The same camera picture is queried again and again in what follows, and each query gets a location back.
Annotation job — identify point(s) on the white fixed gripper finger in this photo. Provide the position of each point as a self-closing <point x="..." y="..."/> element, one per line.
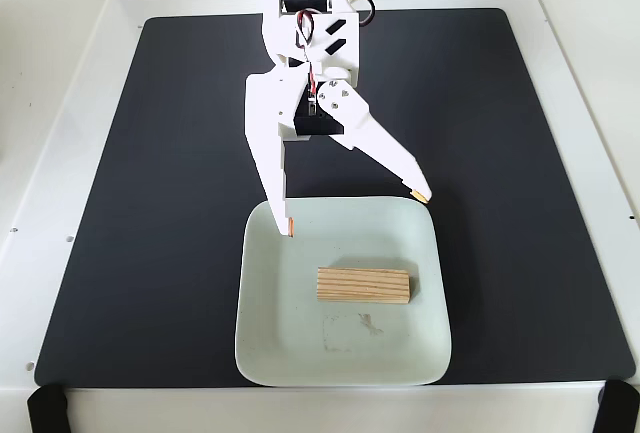
<point x="272" y="178"/>

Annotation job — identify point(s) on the light wooden block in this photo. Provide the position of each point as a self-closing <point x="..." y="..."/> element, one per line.
<point x="362" y="285"/>

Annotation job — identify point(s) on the white square plate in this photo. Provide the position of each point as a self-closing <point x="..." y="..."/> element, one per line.
<point x="280" y="328"/>

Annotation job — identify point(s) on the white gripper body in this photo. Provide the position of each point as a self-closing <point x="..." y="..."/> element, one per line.
<point x="320" y="124"/>

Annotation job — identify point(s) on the black rubber work mat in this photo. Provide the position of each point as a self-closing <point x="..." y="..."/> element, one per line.
<point x="150" y="253"/>

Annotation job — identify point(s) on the white moving gripper finger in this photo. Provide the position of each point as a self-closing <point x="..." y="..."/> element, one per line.
<point x="372" y="145"/>

